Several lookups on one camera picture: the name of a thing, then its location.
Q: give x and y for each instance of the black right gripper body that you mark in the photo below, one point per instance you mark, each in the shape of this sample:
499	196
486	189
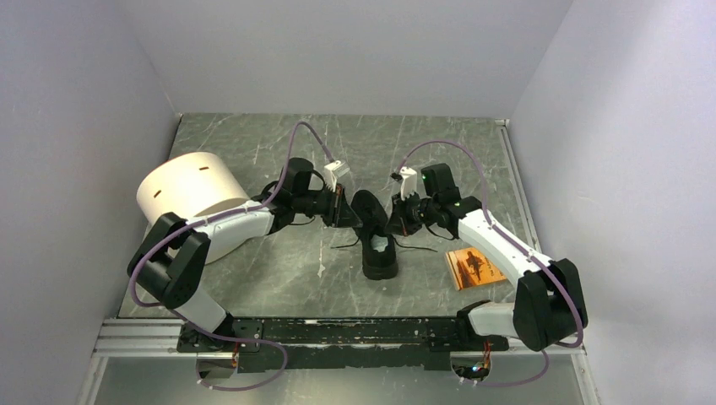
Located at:
414	212

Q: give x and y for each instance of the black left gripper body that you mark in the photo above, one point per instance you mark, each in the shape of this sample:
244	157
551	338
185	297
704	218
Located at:
330	205

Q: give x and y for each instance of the black shoelace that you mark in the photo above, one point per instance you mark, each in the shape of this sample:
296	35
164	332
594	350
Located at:
414	247

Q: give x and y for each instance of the black shoe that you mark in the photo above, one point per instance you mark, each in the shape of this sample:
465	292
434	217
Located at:
378	253

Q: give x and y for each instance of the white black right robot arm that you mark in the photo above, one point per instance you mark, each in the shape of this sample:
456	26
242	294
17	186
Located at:
548	306

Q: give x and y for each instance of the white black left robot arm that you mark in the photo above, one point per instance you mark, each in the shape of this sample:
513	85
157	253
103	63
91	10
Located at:
170	261

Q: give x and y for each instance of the orange book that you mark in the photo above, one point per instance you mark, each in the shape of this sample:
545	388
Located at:
470	268

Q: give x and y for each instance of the white cylindrical container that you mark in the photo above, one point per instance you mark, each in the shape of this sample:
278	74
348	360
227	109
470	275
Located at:
197	185

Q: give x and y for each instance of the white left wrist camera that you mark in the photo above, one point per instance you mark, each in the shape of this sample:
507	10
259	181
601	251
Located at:
332	173

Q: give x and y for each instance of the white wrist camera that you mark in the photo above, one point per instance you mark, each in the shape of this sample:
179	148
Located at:
332	173
407	179

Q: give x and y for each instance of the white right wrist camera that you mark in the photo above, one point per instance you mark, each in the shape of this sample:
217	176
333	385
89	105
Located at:
407	179

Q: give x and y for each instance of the aluminium frame rail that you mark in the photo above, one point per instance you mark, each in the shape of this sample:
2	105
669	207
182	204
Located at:
198	213

